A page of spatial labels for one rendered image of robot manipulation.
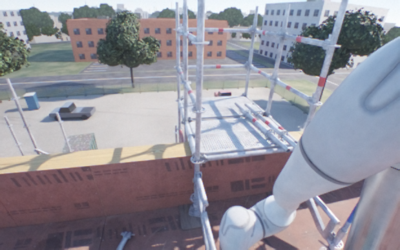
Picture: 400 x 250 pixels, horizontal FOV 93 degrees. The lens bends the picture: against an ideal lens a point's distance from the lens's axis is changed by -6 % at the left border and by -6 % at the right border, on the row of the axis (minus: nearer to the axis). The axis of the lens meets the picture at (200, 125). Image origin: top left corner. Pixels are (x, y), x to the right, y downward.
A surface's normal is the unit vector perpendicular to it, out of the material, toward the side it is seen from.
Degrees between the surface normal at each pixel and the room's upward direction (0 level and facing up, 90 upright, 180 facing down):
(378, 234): 88
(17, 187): 90
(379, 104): 81
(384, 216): 88
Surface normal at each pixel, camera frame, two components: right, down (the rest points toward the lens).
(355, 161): -0.52, 0.57
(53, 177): 0.20, 0.47
